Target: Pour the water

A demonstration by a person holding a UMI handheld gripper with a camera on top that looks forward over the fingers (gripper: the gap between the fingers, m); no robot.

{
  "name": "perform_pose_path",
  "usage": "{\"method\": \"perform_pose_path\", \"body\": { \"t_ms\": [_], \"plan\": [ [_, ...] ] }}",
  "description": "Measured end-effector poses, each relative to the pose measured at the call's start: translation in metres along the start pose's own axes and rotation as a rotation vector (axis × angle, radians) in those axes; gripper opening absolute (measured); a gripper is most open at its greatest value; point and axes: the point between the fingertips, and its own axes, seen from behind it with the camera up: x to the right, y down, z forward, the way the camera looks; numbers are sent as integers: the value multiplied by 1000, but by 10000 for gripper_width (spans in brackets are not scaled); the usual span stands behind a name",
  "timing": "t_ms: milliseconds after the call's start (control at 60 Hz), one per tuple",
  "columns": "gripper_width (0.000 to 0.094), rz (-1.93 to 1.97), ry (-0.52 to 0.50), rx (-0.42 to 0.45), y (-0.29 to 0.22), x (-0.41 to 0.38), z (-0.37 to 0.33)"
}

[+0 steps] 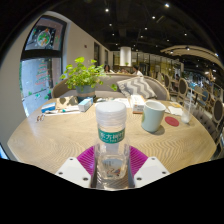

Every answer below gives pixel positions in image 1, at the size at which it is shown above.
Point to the group of ceiling lights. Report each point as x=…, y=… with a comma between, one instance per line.
x=146, y=20

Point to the clear plastic water bottle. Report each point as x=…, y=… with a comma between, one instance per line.
x=111, y=116

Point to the person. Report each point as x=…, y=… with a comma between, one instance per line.
x=107, y=68
x=136, y=70

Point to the yellow square table card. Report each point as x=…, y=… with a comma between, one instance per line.
x=176, y=104

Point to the framed colourful wall poster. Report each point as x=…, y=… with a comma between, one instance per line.
x=45, y=37

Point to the small light blue box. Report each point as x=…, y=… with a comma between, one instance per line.
x=85, y=104

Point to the clear plastic lidded cup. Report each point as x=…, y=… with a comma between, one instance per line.
x=186, y=113

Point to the group of dining chairs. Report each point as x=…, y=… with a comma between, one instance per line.
x=186, y=90

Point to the grey curved sofa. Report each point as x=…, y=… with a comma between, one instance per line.
x=106, y=87

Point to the flat round red coaster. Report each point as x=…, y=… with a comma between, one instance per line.
x=172, y=121

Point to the grey tufted seat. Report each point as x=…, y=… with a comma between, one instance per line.
x=206, y=125

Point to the green potted plant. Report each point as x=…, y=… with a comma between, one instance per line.
x=83, y=76

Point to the pale green ceramic mug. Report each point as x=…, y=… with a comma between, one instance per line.
x=152, y=116

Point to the blue and white pack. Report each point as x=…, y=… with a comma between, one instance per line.
x=48, y=107

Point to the grey zigzag cushion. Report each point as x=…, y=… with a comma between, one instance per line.
x=136, y=87

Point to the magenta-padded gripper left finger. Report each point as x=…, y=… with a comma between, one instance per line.
x=71, y=171

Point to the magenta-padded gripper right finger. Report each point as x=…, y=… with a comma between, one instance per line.
x=151, y=170

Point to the white drinking straw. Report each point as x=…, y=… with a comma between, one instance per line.
x=191, y=100

